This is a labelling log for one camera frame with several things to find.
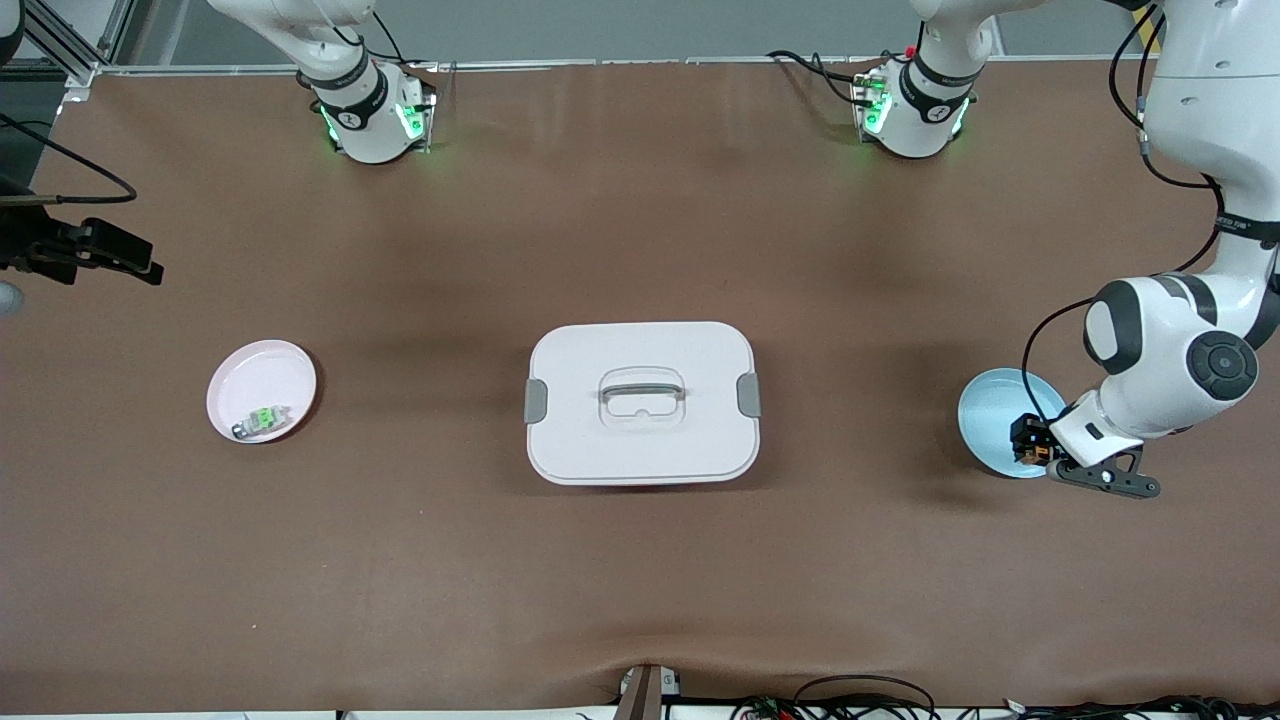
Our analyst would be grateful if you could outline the black looped cable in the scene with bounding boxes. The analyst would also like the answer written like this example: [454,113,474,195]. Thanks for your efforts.
[795,675,938,720]

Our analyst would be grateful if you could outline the pale pink round plate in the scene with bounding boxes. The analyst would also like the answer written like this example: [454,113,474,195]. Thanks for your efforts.
[206,340,319,445]

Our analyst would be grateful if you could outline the orange and black switch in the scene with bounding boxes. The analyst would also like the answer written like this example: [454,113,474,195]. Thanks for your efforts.
[1010,412,1053,466]

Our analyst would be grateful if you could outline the brown table mat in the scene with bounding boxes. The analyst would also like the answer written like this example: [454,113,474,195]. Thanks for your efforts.
[0,55,1280,716]

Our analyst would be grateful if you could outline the black right arm base cable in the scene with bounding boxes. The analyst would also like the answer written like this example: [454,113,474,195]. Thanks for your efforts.
[340,0,433,71]

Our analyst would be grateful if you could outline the white lidded container grey latches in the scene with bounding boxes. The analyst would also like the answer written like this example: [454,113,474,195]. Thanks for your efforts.
[525,321,762,487]

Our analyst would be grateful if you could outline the green and silver switch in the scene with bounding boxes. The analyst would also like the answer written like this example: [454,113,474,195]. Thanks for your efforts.
[232,403,293,441]

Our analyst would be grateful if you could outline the black arm base cable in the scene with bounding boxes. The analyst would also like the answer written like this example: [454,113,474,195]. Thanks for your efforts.
[340,0,433,71]
[768,50,861,83]
[810,55,863,106]

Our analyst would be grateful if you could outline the aluminium frame profile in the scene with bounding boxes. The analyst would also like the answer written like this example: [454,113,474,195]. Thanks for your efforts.
[20,0,126,89]

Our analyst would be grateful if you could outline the metal table edge bracket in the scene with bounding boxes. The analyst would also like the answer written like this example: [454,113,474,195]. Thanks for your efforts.
[615,663,683,720]

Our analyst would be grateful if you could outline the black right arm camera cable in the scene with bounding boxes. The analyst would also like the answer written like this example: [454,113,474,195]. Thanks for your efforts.
[0,112,139,205]

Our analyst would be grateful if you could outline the black cable along table edge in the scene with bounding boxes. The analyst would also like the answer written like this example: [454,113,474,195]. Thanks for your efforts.
[1005,695,1280,720]

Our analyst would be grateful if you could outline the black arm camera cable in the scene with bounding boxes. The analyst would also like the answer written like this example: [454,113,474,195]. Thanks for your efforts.
[0,112,139,205]
[1022,0,1229,413]

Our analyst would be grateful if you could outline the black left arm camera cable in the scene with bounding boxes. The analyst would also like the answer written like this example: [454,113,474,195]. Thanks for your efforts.
[1022,0,1229,413]

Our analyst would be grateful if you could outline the light blue round plate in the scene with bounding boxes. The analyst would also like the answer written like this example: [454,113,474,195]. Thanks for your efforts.
[958,368,1069,479]

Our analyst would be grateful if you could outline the black left arm base cable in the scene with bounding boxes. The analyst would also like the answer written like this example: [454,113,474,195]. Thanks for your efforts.
[768,50,861,83]
[810,55,863,106]

